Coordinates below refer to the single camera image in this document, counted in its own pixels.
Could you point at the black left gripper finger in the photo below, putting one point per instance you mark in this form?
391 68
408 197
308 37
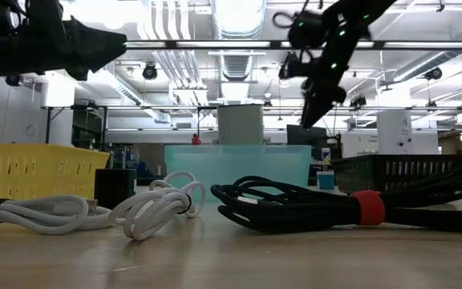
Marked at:
94 46

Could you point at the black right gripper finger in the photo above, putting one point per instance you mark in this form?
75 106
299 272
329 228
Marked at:
315 108

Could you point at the yellow slotted plastic basket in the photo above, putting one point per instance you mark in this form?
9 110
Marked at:
34 172

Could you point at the black charger cube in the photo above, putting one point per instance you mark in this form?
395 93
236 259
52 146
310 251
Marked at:
114 186

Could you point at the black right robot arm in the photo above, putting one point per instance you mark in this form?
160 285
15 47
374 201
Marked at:
355 22

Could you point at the teal translucent plastic bin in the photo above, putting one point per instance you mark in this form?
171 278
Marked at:
235 168

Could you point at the black background monitor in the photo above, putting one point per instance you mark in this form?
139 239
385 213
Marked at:
305 135

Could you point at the black ceiling spotlight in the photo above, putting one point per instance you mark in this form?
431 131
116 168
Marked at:
433 73
149 71

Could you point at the small blue white box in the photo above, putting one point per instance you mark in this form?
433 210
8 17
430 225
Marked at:
326 180

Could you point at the white cylindrical lamp black rim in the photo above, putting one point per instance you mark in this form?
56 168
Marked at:
240 124

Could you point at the white pillar with sign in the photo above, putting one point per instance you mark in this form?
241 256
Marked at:
395 132

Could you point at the black slotted plastic basket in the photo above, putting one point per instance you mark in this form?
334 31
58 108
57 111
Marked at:
395 172

